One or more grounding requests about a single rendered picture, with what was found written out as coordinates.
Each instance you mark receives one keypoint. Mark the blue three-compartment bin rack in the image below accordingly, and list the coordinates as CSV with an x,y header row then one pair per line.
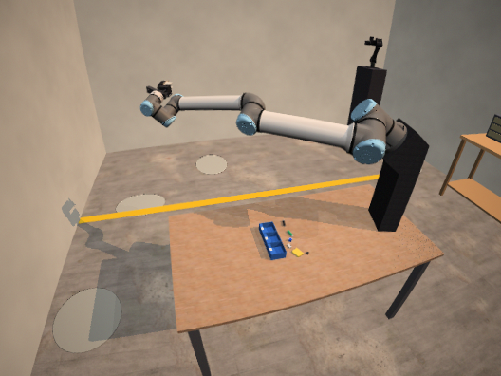
x,y
270,235

